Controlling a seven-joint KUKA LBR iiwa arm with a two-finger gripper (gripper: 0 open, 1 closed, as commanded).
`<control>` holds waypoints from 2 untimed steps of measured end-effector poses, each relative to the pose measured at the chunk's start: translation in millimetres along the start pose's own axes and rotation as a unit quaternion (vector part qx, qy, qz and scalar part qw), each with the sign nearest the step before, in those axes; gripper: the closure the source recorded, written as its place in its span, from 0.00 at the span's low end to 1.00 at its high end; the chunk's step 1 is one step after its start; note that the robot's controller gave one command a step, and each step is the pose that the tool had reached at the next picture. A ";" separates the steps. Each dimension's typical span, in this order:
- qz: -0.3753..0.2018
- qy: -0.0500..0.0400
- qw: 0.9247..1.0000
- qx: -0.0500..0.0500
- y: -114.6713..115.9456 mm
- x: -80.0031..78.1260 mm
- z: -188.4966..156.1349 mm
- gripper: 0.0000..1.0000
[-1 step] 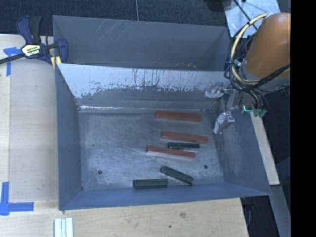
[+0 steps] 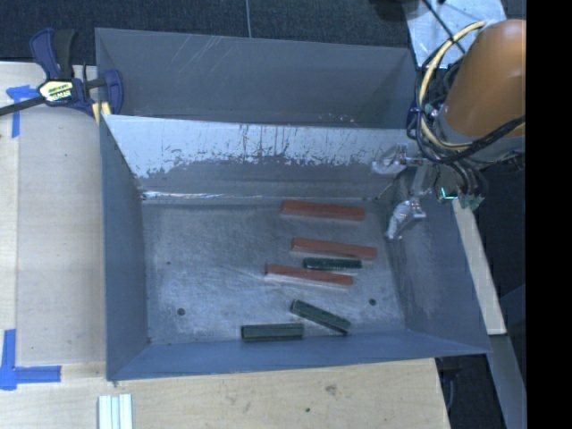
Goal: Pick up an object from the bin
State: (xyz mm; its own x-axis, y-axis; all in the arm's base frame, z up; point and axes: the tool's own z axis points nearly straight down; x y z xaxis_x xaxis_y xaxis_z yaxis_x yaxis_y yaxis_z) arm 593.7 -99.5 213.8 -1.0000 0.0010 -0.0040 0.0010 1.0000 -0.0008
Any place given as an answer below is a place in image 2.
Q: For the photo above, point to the grey metal bin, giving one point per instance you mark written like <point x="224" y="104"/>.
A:
<point x="250" y="248"/>

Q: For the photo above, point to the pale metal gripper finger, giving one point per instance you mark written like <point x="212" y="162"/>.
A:
<point x="402" y="217"/>
<point x="389" y="159"/>

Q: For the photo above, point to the dark green flat block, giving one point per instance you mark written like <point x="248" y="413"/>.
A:
<point x="331" y="263"/>
<point x="320" y="316"/>
<point x="272" y="331"/>

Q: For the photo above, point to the red-brown flat block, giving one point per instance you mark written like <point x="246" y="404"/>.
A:
<point x="322" y="210"/>
<point x="308" y="276"/>
<point x="333" y="247"/>

